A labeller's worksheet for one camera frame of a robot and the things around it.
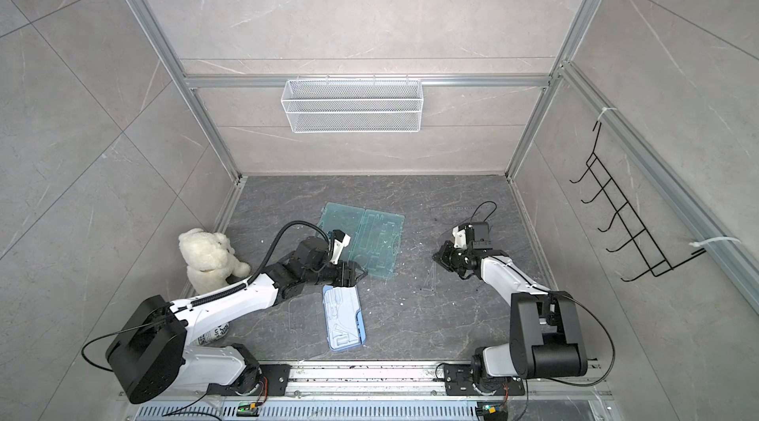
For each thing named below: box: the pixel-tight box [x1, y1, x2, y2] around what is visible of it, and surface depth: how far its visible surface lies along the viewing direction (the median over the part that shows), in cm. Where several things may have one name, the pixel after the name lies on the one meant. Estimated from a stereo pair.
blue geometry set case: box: [322, 284, 367, 352], surface depth 84 cm
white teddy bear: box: [177, 228, 252, 296], surface depth 80 cm
